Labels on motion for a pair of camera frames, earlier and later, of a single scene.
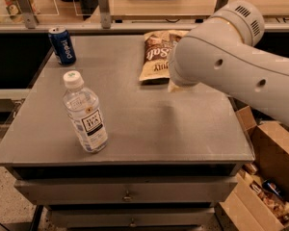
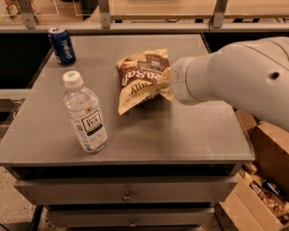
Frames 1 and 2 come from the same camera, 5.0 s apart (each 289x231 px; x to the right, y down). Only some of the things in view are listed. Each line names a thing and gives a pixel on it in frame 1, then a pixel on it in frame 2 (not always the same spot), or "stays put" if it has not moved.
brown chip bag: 158,45 to 143,76
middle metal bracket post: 104,7 stays put
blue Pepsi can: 63,45 stays put
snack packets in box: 283,211 stays put
